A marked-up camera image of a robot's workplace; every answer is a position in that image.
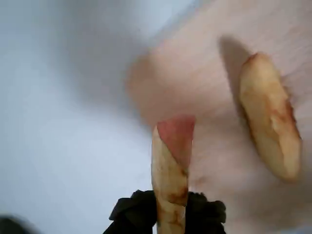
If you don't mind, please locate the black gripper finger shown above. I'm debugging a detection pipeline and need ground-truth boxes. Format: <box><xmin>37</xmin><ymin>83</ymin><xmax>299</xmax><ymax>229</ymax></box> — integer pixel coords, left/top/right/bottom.
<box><xmin>102</xmin><ymin>190</ymin><xmax>159</xmax><ymax>234</ymax></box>
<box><xmin>185</xmin><ymin>192</ymin><xmax>227</xmax><ymax>234</ymax></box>

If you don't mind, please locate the apple slice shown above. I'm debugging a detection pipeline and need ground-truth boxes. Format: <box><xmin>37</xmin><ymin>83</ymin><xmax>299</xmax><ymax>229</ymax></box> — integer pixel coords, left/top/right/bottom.
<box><xmin>151</xmin><ymin>115</ymin><xmax>196</xmax><ymax>234</ymax></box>
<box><xmin>238</xmin><ymin>52</ymin><xmax>303</xmax><ymax>183</ymax></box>

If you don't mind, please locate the wooden cutting board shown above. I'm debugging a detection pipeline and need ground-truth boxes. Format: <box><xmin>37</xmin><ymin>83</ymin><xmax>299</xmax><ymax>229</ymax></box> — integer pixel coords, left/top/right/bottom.
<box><xmin>124</xmin><ymin>0</ymin><xmax>312</xmax><ymax>234</ymax></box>

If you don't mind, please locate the black round object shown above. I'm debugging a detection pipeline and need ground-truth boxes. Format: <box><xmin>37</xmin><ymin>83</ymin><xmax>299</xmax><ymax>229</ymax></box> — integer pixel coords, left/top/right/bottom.
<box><xmin>0</xmin><ymin>214</ymin><xmax>29</xmax><ymax>234</ymax></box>

